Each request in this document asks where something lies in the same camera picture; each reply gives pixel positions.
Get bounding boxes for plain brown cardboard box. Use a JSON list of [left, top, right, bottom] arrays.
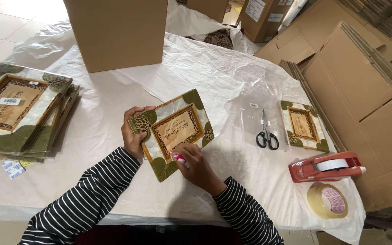
[[186, 0, 229, 24]]

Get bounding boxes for white barcode sticker sheet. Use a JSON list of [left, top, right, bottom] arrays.
[[2, 160, 26, 180]]

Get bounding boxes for person's right hand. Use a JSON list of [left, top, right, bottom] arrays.
[[169, 143, 228, 197]]

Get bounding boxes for clear packing tape roll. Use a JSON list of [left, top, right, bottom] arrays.
[[307, 183, 348, 219]]

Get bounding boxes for pile of flat cardboard boxes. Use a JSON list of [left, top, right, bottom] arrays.
[[254, 0, 392, 213]]

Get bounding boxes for large brown cardboard box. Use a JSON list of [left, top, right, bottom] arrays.
[[63, 0, 169, 73]]

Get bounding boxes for person's left hand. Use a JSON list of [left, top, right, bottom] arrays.
[[121, 106, 157, 160]]

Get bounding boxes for clear plastic bags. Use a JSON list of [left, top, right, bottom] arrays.
[[225, 70, 290, 152]]

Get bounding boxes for dark carved wooden item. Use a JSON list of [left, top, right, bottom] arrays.
[[203, 29, 234, 50]]

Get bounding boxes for white wrapping paper sheet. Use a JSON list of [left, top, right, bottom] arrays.
[[0, 32, 366, 245]]

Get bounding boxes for red tape dispenser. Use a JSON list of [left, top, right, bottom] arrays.
[[288, 151, 366, 184]]

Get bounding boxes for white plastic bag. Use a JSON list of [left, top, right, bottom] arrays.
[[166, 0, 261, 56]]

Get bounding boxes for stack of wrapped photo frames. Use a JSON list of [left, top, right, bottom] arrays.
[[0, 63, 80, 162]]

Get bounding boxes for black handled scissors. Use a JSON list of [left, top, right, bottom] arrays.
[[256, 108, 279, 150]]

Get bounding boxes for labelled brown cardboard box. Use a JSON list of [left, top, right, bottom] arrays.
[[238, 0, 295, 44]]

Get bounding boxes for small green leaf photo frame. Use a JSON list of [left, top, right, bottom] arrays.
[[280, 100, 330, 153]]

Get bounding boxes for pink marker pen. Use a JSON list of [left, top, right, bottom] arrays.
[[171, 153, 190, 169]]

